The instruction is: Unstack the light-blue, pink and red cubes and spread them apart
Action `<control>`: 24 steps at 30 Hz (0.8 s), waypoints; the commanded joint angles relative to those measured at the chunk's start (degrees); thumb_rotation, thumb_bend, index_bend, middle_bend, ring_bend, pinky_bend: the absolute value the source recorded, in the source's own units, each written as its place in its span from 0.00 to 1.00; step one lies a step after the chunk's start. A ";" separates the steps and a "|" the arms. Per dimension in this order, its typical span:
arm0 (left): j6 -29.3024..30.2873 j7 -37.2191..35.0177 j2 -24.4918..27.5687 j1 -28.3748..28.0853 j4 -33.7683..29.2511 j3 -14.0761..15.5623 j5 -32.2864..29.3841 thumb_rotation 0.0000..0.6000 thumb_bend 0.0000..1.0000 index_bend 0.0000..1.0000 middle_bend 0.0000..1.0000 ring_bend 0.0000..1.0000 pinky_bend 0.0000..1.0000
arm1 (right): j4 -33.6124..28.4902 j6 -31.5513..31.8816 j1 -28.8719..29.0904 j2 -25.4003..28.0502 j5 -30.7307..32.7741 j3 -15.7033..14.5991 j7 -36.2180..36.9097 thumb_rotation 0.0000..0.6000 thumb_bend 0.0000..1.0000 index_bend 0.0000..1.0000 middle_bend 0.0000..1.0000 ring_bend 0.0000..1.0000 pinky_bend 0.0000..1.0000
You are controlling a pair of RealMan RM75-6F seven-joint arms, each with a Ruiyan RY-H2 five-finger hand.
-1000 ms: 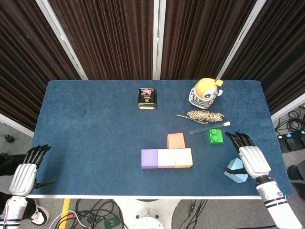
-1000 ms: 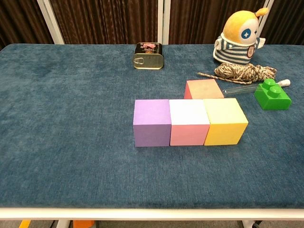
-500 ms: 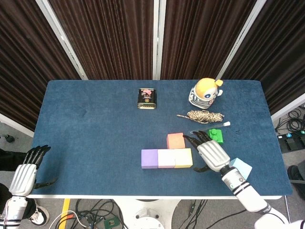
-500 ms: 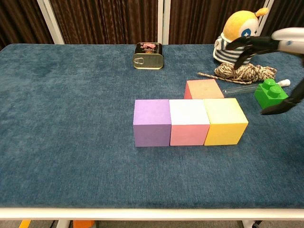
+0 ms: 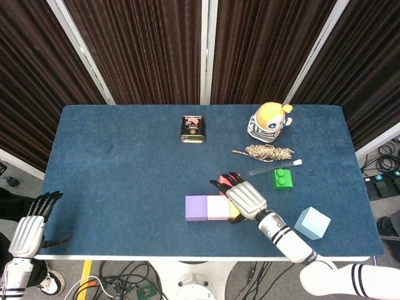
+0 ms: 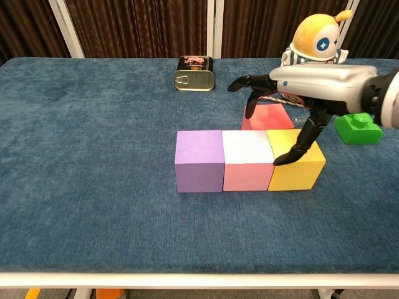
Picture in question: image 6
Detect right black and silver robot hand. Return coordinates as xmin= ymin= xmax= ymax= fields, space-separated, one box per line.
xmin=227 ymin=65 xmax=380 ymax=166

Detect orange-red cube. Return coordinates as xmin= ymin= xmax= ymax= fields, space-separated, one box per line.
xmin=241 ymin=103 xmax=296 ymax=131

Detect pink cube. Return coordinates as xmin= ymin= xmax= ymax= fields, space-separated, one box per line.
xmin=221 ymin=130 xmax=276 ymax=192

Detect green toy brick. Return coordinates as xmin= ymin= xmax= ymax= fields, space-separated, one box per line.
xmin=334 ymin=112 xmax=383 ymax=146

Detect yellow striped plush toy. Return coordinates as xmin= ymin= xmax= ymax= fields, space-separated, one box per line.
xmin=280 ymin=9 xmax=353 ymax=68

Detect dark brown pleated curtain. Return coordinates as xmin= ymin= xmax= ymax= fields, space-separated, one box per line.
xmin=221 ymin=0 xmax=352 ymax=59
xmin=65 ymin=0 xmax=208 ymax=59
xmin=0 ymin=0 xmax=72 ymax=65
xmin=339 ymin=0 xmax=399 ymax=60

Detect yellow cube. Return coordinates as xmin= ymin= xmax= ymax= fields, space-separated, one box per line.
xmin=267 ymin=128 xmax=327 ymax=191

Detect gold black tin can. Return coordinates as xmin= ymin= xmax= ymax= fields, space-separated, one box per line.
xmin=173 ymin=55 xmax=216 ymax=93

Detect purple cube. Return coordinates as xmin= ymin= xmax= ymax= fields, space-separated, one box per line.
xmin=174 ymin=130 xmax=226 ymax=194

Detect blue table cloth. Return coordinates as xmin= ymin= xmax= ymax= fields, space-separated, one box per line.
xmin=0 ymin=57 xmax=399 ymax=275

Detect orange floor object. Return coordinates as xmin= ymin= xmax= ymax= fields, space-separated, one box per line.
xmin=95 ymin=288 xmax=126 ymax=299

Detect coiled tan braided rope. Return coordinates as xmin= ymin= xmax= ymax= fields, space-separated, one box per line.
xmin=257 ymin=92 xmax=310 ymax=110

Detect white partition frame post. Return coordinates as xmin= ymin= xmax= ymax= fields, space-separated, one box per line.
xmin=338 ymin=0 xmax=361 ymax=50
xmin=206 ymin=0 xmax=225 ymax=59
xmin=48 ymin=0 xmax=85 ymax=59

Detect white table with pedestal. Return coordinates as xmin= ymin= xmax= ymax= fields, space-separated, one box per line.
xmin=0 ymin=272 xmax=399 ymax=299

